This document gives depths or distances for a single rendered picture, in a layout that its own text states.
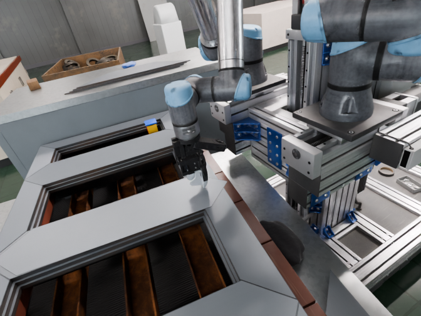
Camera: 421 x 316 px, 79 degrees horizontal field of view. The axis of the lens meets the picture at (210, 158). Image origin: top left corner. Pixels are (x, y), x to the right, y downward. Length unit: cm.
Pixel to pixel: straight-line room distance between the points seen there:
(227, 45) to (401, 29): 41
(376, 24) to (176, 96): 44
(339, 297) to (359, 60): 61
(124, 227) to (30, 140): 97
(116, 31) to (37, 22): 253
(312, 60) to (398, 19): 54
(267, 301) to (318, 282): 27
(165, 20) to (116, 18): 463
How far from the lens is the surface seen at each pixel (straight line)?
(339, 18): 54
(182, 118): 70
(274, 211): 102
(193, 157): 77
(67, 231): 95
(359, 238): 162
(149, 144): 123
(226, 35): 77
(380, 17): 53
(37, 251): 95
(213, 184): 89
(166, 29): 705
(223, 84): 75
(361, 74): 82
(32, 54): 1142
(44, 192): 124
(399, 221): 178
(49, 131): 164
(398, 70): 80
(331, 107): 85
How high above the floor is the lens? 142
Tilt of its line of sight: 33 degrees down
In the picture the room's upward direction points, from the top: 10 degrees counter-clockwise
